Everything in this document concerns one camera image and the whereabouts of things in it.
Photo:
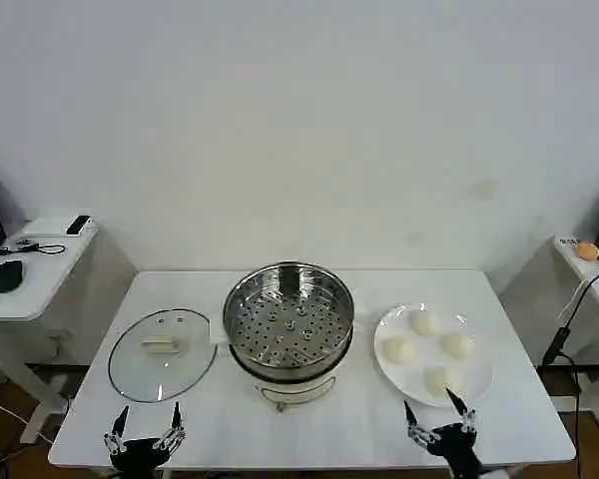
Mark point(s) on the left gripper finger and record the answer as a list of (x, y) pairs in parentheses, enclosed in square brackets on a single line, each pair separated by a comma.
[(174, 433), (116, 436)]

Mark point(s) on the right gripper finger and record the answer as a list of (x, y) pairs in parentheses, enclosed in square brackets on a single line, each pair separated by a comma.
[(418, 433), (466, 418)]

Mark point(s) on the oval glass lid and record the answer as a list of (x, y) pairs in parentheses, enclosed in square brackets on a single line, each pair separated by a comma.
[(145, 371)]

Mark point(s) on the perforated steel steamer basket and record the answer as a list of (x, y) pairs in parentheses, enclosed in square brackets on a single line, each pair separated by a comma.
[(259, 299)]

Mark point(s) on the black rectangular phone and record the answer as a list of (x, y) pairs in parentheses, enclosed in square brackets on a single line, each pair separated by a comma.
[(78, 224)]

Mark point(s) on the white round plate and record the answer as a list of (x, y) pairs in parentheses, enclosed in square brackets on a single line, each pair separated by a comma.
[(404, 379)]

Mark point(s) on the white steamed bun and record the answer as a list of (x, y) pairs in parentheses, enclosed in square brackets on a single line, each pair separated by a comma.
[(441, 381), (458, 345), (426, 323), (399, 350)]

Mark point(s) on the white electric pot base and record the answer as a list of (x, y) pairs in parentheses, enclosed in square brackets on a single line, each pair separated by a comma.
[(299, 391)]

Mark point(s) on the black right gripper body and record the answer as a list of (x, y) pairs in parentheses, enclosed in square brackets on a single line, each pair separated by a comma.
[(456, 441)]

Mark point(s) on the white side desk with mouse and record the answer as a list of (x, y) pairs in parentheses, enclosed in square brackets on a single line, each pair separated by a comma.
[(40, 289)]

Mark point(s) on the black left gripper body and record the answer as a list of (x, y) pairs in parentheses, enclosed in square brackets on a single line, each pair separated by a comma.
[(140, 451)]

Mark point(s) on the orange round object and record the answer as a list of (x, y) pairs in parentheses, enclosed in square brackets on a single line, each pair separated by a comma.
[(587, 250)]

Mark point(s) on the black computer mouse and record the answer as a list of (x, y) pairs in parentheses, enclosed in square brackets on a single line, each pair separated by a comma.
[(5, 277)]

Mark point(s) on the white flat box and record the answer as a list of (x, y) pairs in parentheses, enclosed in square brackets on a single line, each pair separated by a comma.
[(42, 228)]

